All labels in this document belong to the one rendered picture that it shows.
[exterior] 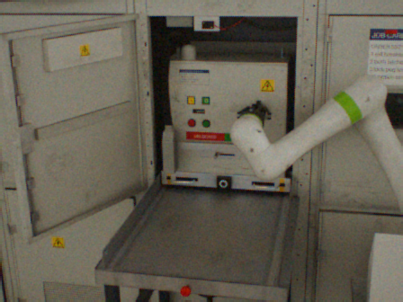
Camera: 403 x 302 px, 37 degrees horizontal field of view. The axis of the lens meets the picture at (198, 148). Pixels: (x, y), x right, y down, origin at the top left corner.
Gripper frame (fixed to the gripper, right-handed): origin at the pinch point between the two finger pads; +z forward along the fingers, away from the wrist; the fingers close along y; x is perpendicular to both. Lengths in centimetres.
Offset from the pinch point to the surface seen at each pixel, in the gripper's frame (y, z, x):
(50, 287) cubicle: -98, 1, -93
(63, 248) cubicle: -89, 1, -71
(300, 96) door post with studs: 16.2, 2.4, 3.7
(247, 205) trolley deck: -2.7, -9.1, -38.2
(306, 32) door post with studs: 17.5, 2.2, 28.2
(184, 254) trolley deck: -18, -52, -38
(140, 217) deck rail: -41, -27, -38
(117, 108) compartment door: -54, -10, 0
